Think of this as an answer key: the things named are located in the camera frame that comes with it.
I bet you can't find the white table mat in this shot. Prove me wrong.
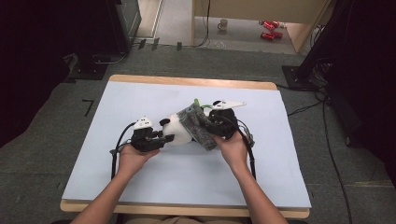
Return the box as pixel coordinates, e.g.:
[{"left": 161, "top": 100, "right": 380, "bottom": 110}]
[{"left": 61, "top": 80, "right": 312, "bottom": 209}]

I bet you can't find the black floor cable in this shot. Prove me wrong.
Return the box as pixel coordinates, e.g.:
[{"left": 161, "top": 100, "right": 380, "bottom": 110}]
[{"left": 286, "top": 90, "right": 355, "bottom": 224}]

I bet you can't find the grey right gripper cable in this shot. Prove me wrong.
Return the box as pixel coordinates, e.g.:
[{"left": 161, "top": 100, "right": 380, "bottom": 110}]
[{"left": 238, "top": 120, "right": 255, "bottom": 147}]

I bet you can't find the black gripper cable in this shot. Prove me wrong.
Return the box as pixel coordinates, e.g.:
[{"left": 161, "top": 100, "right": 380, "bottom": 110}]
[
  {"left": 108, "top": 121, "right": 137, "bottom": 181},
  {"left": 218, "top": 115, "right": 257, "bottom": 181}
]

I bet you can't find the wooden table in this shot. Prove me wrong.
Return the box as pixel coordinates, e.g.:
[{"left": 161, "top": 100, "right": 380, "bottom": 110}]
[{"left": 59, "top": 74, "right": 312, "bottom": 218}]

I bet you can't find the panda plush toy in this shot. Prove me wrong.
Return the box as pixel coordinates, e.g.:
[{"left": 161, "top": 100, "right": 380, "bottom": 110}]
[{"left": 159, "top": 98, "right": 217, "bottom": 147}]

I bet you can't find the hanging black cable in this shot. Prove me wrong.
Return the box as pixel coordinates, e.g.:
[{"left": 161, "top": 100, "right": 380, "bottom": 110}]
[{"left": 191, "top": 0, "right": 212, "bottom": 49}]

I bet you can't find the black cabinet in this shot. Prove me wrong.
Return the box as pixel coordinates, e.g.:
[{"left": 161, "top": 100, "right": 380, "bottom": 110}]
[{"left": 105, "top": 0, "right": 143, "bottom": 56}]

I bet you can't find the person's right hand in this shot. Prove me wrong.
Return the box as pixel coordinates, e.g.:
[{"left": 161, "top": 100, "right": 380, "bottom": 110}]
[{"left": 214, "top": 130, "right": 249, "bottom": 172}]

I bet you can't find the grey fluffy towel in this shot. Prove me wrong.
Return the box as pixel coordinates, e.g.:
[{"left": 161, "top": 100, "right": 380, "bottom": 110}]
[{"left": 176, "top": 102, "right": 219, "bottom": 152}]

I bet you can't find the black stand base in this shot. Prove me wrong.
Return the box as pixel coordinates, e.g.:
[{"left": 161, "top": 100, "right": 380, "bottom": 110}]
[
  {"left": 67, "top": 54, "right": 110, "bottom": 81},
  {"left": 281, "top": 64, "right": 316, "bottom": 91}
]

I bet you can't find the light wooden desk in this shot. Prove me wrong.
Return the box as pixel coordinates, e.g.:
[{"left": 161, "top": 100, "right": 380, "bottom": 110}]
[{"left": 191, "top": 0, "right": 332, "bottom": 54}]

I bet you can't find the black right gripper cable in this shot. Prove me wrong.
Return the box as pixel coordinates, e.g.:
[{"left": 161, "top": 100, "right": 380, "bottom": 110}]
[{"left": 218, "top": 115, "right": 257, "bottom": 181}]

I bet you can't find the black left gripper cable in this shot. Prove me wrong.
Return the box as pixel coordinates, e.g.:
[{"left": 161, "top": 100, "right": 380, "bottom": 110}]
[{"left": 108, "top": 121, "right": 137, "bottom": 181}]

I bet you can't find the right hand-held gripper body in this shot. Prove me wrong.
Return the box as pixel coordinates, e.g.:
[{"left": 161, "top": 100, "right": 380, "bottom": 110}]
[{"left": 207, "top": 99, "right": 248, "bottom": 140}]

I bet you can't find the black corner tape mark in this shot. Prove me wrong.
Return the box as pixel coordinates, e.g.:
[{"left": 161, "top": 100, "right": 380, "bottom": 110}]
[{"left": 81, "top": 99, "right": 95, "bottom": 118}]

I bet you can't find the person's left hand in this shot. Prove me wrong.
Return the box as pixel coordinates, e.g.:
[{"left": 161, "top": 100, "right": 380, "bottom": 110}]
[{"left": 118, "top": 144, "right": 162, "bottom": 180}]

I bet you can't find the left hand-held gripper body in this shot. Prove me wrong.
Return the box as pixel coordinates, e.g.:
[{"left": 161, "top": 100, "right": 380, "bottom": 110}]
[{"left": 131, "top": 115, "right": 159, "bottom": 153}]

